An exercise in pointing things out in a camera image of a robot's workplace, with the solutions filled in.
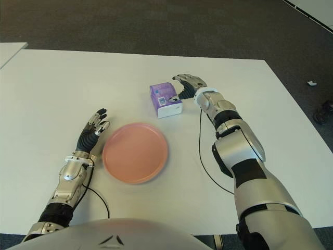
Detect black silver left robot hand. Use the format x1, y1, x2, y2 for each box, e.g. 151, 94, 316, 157
75, 108, 110, 153

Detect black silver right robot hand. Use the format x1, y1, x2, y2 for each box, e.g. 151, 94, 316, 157
168, 73, 209, 103

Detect purple tissue paper pack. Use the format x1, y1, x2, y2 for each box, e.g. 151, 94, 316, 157
149, 82, 183, 119

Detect round pink plate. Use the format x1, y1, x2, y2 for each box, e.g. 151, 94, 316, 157
102, 123, 170, 185

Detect grey robot torso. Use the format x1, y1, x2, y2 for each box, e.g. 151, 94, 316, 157
5, 218, 206, 250

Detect adjacent white table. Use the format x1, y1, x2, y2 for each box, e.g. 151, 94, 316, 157
0, 42, 28, 70

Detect dark shoes on floor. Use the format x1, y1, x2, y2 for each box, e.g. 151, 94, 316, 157
313, 101, 333, 125

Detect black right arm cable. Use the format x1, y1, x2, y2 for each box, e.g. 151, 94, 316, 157
199, 108, 235, 195

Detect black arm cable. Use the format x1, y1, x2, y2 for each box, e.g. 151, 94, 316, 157
199, 108, 235, 195
82, 166, 110, 219

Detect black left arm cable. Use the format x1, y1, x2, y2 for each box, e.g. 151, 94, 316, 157
82, 166, 110, 219

